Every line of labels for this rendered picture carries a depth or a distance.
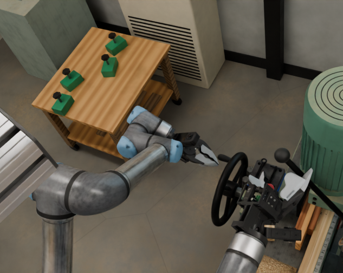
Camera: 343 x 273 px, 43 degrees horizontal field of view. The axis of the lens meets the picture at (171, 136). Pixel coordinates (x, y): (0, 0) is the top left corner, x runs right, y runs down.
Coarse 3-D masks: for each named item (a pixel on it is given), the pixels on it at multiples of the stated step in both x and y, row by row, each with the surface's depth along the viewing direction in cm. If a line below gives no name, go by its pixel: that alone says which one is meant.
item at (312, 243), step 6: (318, 222) 136; (318, 228) 135; (312, 234) 134; (318, 234) 134; (312, 240) 133; (312, 246) 132; (306, 252) 131; (312, 252) 131; (306, 258) 130; (306, 264) 129; (300, 270) 129
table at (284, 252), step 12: (300, 144) 156; (288, 168) 152; (288, 216) 143; (276, 240) 139; (264, 252) 138; (276, 252) 137; (288, 252) 136; (300, 252) 135; (288, 264) 134; (300, 264) 134
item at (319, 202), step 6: (312, 192) 128; (312, 198) 129; (318, 198) 128; (330, 198) 126; (336, 198) 125; (342, 198) 125; (318, 204) 131; (324, 204) 129; (336, 204) 125; (342, 204) 124; (330, 210) 130
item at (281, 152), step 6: (276, 150) 96; (282, 150) 95; (276, 156) 96; (282, 156) 95; (288, 156) 95; (282, 162) 96; (288, 162) 97; (294, 168) 98; (300, 174) 99; (312, 186) 101; (318, 192) 102; (324, 198) 102; (330, 204) 103; (336, 210) 105; (342, 216) 106
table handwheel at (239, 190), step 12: (240, 156) 157; (228, 168) 151; (240, 168) 166; (228, 180) 162; (240, 180) 173; (216, 192) 149; (228, 192) 160; (240, 192) 159; (216, 204) 150; (228, 204) 164; (216, 216) 153; (228, 216) 167
